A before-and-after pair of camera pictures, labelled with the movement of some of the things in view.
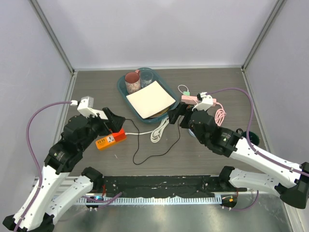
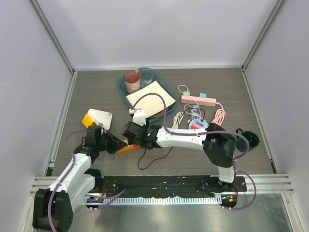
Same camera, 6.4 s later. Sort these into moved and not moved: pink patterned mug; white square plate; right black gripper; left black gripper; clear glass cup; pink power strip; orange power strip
Moved: left black gripper; orange power strip; right black gripper
Not moved: pink power strip; pink patterned mug; white square plate; clear glass cup
